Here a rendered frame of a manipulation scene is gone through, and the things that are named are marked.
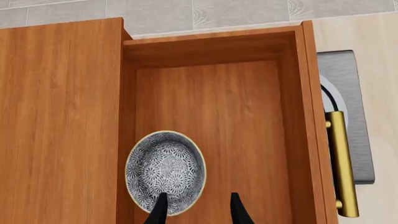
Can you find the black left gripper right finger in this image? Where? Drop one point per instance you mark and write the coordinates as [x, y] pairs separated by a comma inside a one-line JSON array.
[[239, 212]]

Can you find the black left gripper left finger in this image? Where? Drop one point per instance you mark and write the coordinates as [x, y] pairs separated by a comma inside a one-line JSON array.
[[159, 213]]

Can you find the patterned black and white bowl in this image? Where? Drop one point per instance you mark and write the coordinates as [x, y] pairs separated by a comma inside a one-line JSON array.
[[164, 168]]

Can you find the wooden cabinet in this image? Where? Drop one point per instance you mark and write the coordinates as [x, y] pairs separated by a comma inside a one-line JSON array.
[[59, 121]]

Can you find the open wooden drawer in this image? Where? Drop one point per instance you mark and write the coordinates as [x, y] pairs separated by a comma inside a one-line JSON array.
[[217, 130]]

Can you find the grey metal base plate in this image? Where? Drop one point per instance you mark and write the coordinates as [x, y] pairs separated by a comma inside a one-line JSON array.
[[351, 116]]

